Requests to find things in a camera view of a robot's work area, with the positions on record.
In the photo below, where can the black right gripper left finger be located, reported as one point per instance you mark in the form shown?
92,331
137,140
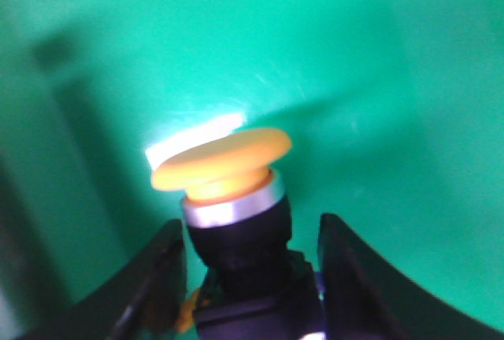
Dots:
141,301

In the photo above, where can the green conveyor belt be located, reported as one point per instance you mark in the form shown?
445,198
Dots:
395,109

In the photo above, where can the yellow mushroom push button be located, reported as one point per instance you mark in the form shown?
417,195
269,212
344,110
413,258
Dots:
238,217

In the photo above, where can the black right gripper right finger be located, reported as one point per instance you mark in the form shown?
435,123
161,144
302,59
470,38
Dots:
365,297

